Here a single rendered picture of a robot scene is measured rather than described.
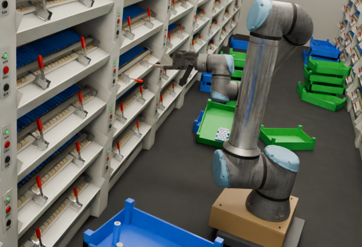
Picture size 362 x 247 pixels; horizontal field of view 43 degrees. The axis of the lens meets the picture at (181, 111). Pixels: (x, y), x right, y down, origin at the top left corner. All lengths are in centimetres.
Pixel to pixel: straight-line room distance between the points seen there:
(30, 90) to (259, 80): 81
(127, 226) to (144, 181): 99
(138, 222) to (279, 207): 76
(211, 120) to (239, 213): 109
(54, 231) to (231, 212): 70
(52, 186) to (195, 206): 83
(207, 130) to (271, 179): 108
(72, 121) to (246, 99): 63
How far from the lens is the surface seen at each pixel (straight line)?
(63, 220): 177
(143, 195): 222
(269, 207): 191
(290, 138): 310
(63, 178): 164
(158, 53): 241
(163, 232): 132
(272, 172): 183
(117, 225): 125
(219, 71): 211
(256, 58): 167
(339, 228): 232
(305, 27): 171
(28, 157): 137
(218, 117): 292
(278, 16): 165
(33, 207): 150
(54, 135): 150
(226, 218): 193
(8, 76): 115
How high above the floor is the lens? 122
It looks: 22 degrees down
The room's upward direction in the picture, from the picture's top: 8 degrees clockwise
